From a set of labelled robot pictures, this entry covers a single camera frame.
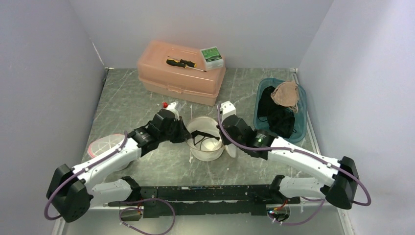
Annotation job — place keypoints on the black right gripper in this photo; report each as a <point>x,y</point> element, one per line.
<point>224,140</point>

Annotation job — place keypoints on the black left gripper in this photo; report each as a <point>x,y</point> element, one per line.
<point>184,134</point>

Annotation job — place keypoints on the black white bra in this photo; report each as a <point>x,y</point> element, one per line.
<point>204,141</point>

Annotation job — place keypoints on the white mesh laundry bag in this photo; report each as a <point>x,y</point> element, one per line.
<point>207,124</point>

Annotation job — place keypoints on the beige pink bra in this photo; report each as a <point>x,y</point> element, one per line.
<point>287,95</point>

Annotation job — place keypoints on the clear round lidded container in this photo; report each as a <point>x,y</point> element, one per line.
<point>104,144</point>

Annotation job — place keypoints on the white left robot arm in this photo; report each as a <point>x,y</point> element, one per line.
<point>74,190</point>

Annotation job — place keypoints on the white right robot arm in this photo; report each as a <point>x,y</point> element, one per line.
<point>334,180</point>

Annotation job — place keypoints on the black cloth garment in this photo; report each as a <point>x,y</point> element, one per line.
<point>280,119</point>

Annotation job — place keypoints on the pink plastic toolbox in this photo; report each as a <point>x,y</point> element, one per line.
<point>182,83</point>

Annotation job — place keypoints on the black yellow screwdriver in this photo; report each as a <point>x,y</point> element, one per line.
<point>182,63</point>

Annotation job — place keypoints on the green white small box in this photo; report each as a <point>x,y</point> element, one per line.
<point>212,58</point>

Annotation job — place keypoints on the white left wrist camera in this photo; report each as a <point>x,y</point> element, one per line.
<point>174,107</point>

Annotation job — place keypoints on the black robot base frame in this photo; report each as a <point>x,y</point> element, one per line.
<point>157,201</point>

